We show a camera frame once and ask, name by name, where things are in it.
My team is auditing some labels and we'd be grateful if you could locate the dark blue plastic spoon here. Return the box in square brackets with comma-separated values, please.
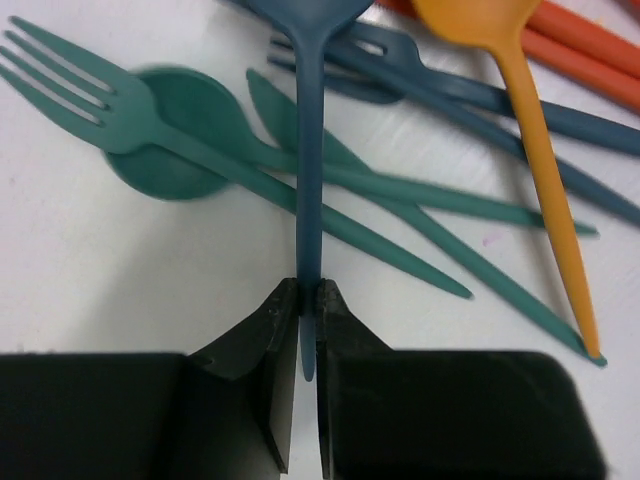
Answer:
[247, 0, 371, 382]

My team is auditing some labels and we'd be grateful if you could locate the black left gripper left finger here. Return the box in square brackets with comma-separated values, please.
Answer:
[189, 278, 299, 473]

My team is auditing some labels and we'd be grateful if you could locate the dark blue plastic fork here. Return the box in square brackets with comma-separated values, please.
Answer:
[267, 21, 640, 157]

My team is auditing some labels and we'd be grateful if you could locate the teal plastic knife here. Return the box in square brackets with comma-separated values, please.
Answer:
[245, 68, 609, 368]

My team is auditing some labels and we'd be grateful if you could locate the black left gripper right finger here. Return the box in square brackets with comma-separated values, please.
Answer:
[316, 279, 392, 478]

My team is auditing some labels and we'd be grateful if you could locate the orange plastic spoon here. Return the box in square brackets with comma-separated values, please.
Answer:
[527, 1, 639, 57]

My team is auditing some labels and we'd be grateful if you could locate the orange plastic knife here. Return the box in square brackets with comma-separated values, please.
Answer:
[377, 1, 639, 110]

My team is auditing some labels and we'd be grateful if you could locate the teal plastic fork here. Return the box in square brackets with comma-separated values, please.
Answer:
[1, 16, 473, 299]

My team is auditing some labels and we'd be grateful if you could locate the yellow plastic spoon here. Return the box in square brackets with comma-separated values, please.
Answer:
[412, 0, 600, 359]

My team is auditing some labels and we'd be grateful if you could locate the teal plastic spoon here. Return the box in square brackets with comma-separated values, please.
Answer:
[102, 64, 599, 236]

